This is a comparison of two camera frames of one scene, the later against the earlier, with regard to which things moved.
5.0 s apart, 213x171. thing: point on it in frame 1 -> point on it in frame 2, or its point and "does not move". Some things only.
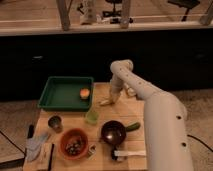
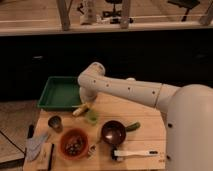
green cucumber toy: (133, 127) does not move
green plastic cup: (92, 117) does not move
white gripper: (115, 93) -> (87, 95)
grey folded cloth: (33, 146) does not move
